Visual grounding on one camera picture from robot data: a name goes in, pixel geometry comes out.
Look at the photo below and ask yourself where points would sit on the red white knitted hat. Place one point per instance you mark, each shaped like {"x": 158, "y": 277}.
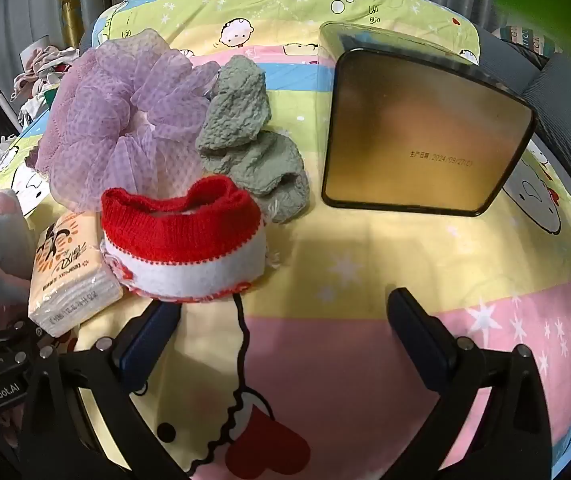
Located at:
{"x": 180, "y": 230}

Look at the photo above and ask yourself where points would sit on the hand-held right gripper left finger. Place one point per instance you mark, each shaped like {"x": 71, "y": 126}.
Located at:
{"x": 140, "y": 340}

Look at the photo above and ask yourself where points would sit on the cartoon printed bedsheet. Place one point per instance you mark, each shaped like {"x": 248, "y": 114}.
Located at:
{"x": 365, "y": 270}

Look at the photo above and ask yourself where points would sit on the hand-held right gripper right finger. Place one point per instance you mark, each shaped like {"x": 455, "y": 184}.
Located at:
{"x": 408, "y": 330}

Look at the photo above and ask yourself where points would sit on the purple mesh bath pouf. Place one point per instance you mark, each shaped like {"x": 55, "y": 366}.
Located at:
{"x": 95, "y": 120}

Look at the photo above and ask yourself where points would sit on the patterned white cloth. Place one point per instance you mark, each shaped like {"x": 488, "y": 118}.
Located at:
{"x": 530, "y": 40}

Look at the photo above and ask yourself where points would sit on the pile of clothes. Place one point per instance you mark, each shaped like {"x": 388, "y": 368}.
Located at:
{"x": 45, "y": 65}

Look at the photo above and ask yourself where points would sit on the orange white tissue packet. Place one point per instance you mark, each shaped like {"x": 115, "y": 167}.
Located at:
{"x": 65, "y": 280}

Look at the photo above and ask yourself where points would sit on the grey-green crinkled cloth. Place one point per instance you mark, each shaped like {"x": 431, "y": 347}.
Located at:
{"x": 235, "y": 105}
{"x": 270, "y": 175}

